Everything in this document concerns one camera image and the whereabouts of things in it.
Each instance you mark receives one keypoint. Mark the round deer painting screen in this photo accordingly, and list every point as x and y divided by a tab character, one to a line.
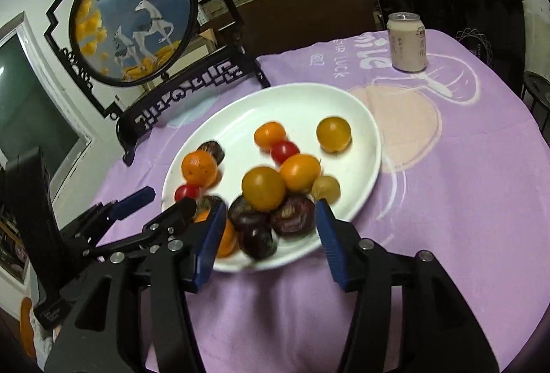
119	54

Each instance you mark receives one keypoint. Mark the yellow-orange kumquat on plate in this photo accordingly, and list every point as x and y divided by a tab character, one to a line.
333	134

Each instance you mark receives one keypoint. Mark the dark chestnut middle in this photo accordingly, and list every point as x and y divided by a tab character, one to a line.
246	218

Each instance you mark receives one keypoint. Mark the large orange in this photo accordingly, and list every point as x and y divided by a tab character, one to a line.
299	172

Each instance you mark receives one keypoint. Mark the yellow-orange citrus fruit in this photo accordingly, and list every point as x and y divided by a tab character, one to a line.
225	241

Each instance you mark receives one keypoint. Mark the pale beverage can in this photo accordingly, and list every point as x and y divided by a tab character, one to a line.
407	42

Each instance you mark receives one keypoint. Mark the dark chestnut top left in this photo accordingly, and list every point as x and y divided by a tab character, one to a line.
214	149

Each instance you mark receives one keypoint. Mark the small mandarin orange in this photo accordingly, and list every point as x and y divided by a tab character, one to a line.
268	134

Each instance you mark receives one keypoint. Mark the dark chestnut bottom left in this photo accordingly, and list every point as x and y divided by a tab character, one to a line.
205	204

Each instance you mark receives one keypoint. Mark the red cherry tomato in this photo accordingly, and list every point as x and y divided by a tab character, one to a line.
283	150
186	191

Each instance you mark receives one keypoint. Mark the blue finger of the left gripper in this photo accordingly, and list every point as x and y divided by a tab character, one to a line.
170	222
124	208

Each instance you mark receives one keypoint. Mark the dark wooden chair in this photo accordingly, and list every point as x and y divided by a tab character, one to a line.
538	88

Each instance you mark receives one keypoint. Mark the person's hand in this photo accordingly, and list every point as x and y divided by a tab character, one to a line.
26	329

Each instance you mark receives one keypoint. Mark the dark chestnut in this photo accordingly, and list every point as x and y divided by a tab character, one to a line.
205	204
294	217
246	218
214	149

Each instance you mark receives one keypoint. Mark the dark framed window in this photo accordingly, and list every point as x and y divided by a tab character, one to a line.
32	114

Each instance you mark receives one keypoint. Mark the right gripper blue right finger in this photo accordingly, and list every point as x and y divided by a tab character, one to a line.
333	233

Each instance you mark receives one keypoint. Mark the dark chestnut right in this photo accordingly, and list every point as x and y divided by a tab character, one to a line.
294	217

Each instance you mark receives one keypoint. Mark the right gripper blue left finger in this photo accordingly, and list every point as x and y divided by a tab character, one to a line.
203	264

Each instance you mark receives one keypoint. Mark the black chair back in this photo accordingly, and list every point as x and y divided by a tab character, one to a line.
493	30

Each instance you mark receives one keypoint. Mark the small tan longan on plate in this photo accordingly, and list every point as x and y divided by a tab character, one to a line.
326	188

